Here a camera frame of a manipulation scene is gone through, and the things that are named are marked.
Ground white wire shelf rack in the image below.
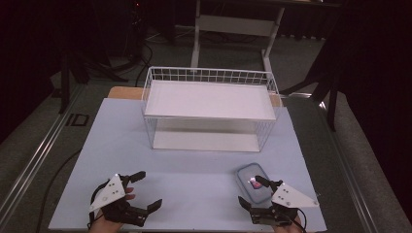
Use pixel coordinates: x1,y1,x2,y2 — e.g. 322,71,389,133
141,66,282,153

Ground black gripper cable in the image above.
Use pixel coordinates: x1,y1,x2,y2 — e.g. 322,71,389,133
86,179,111,230
291,208,308,233

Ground person's right hand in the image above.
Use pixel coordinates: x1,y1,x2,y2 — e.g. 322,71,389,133
271,215,307,233

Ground white metal table frame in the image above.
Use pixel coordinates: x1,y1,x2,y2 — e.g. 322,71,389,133
189,0,343,74

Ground person's left hand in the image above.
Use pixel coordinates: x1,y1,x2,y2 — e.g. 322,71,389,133
88,186,137,233

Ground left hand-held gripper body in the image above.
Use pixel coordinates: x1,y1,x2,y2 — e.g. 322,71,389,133
88,173,149,227

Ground black stand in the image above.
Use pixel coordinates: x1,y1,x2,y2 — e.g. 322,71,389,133
280,57,344,132
57,48,130,115

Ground black floor cable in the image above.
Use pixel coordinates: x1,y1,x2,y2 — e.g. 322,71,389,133
34,149,83,233

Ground light blue table mat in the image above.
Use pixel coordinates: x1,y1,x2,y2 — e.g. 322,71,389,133
48,97,327,233

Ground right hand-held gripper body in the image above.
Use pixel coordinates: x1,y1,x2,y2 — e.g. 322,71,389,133
250,180,321,227

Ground metal floor rail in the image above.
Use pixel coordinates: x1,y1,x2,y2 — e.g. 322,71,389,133
0,83,86,224
319,100,380,233

